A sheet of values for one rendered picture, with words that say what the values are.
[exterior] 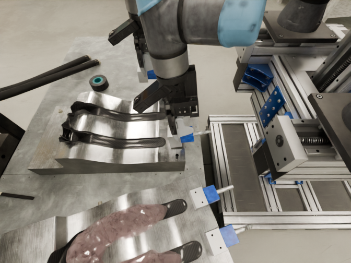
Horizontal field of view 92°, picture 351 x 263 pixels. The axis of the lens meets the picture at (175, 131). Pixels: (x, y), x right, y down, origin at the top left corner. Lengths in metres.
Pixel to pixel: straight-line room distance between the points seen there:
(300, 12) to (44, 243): 1.03
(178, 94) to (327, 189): 1.34
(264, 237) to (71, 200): 1.24
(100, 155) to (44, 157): 0.21
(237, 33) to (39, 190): 0.70
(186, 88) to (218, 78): 1.82
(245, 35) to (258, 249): 1.37
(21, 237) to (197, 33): 0.57
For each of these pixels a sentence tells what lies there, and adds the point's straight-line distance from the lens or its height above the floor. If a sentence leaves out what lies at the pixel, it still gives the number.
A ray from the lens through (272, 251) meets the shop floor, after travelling 1.52.
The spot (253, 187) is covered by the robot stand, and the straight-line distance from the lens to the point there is 1.31.
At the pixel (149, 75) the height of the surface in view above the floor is 0.94.
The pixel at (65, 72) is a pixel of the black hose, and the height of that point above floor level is 0.87.
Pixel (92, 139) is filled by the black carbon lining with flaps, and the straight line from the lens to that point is 0.59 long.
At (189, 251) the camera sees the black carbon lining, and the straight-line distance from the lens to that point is 0.53.
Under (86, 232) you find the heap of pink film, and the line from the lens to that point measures 0.54.
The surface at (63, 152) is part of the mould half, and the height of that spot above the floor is 0.93.
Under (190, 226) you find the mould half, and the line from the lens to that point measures 0.52.
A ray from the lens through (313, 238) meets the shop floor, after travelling 1.67.
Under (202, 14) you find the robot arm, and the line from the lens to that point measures 0.28.
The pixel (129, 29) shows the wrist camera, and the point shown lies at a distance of 0.61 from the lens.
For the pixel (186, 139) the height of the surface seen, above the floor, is 0.93.
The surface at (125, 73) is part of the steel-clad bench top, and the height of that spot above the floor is 0.80.
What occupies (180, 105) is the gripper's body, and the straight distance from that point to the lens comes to 0.40.
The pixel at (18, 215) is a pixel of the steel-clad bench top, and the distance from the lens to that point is 0.75.
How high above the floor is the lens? 1.37
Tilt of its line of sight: 57 degrees down
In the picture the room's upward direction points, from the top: straight up
